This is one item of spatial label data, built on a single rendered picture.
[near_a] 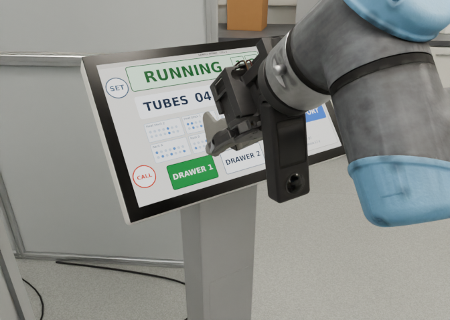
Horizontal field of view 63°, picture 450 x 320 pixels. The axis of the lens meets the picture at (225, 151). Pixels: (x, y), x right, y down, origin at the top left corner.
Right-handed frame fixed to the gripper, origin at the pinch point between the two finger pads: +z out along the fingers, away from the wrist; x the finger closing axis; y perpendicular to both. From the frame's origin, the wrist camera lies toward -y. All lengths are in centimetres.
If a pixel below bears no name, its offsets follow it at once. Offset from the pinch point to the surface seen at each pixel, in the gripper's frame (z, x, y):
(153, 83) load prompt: 14.8, 2.1, 18.6
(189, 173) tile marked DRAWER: 14.7, 1.0, 0.1
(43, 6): 80, 10, 82
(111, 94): 14.8, 10.3, 17.7
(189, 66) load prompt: 14.8, -6.3, 21.0
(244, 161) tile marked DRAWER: 14.7, -11.0, -0.4
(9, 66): 102, 25, 72
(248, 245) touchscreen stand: 40.3, -18.1, -18.8
